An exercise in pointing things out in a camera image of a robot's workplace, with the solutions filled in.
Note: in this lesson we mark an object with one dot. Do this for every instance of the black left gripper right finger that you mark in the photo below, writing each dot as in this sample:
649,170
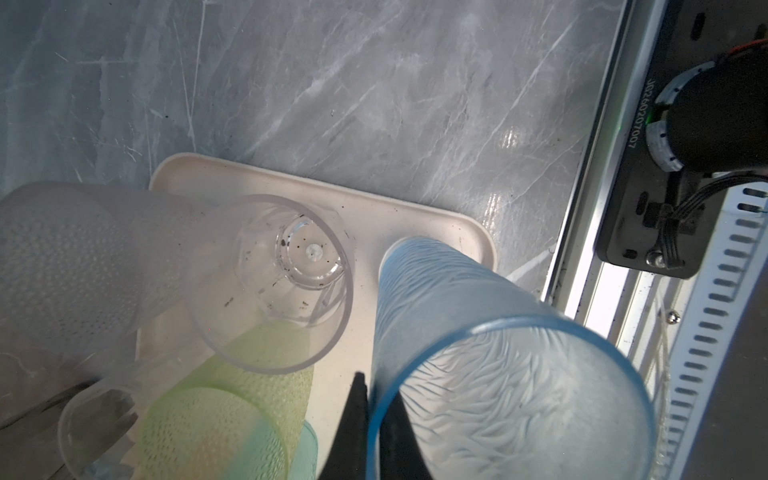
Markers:
399,453

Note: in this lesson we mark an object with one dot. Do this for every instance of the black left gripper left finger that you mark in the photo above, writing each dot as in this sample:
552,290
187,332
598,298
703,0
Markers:
348,454

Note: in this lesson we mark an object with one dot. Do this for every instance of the light blue plastic cup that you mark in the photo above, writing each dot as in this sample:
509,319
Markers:
497,384

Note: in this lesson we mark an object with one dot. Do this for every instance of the light green tall cup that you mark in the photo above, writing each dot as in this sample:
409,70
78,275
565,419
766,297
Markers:
215,420

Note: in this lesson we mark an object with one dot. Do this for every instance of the clear faceted glass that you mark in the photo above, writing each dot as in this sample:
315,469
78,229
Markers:
268,282

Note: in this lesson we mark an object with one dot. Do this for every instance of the clear dimpled cup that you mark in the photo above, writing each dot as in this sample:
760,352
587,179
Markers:
83,265

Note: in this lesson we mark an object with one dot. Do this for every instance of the teal tall cup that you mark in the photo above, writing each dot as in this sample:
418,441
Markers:
304,463

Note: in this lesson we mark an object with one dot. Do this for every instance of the clear small glass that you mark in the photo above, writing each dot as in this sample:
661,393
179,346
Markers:
98,431

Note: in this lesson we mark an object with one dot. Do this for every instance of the white rectangular tray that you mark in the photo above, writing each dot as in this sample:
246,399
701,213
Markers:
373,222

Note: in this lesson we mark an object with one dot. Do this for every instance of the aluminium frame rail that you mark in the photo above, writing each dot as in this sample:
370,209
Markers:
700,344

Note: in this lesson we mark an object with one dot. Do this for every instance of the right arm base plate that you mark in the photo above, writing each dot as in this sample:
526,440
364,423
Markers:
658,41

